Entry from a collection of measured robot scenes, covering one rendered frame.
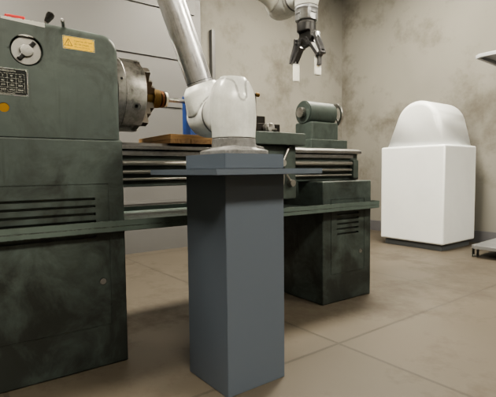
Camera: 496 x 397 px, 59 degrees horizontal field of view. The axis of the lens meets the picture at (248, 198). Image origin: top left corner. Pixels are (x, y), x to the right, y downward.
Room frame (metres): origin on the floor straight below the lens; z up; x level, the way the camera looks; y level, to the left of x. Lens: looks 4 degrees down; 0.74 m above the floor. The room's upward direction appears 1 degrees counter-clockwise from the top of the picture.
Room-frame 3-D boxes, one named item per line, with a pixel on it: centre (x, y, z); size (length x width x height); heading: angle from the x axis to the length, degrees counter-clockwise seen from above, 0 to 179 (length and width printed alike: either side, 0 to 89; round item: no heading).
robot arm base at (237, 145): (1.56, 0.03, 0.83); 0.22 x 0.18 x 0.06; 127
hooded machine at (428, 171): (4.28, -1.76, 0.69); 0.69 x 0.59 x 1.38; 37
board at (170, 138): (2.11, 0.31, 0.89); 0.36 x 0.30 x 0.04; 36
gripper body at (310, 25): (1.73, -0.24, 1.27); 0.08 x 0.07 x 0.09; 30
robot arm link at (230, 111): (1.56, 0.05, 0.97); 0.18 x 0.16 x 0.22; 27
